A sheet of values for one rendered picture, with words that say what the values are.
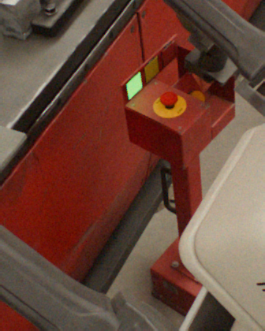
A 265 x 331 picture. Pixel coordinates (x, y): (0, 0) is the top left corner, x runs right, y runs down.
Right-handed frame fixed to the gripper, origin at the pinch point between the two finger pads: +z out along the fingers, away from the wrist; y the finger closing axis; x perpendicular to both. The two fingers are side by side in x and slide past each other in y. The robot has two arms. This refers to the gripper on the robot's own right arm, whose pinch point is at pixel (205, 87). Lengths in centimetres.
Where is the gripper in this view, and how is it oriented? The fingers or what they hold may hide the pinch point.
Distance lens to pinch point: 176.2
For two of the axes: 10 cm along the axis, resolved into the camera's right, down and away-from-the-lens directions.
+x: -6.3, 6.3, -4.6
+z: -0.8, 5.4, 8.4
